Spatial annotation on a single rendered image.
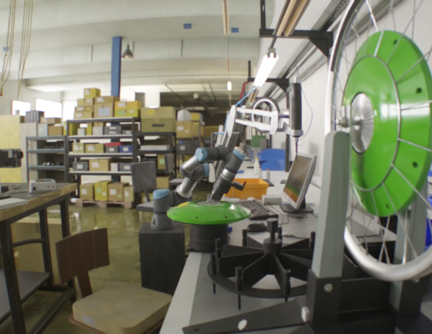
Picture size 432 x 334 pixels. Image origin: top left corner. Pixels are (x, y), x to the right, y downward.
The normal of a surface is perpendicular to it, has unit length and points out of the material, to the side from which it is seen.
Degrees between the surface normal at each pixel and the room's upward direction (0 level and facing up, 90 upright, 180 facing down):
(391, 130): 92
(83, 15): 90
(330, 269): 90
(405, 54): 74
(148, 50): 90
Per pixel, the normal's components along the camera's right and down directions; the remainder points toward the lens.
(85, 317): -0.43, 0.07
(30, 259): 0.04, 0.08
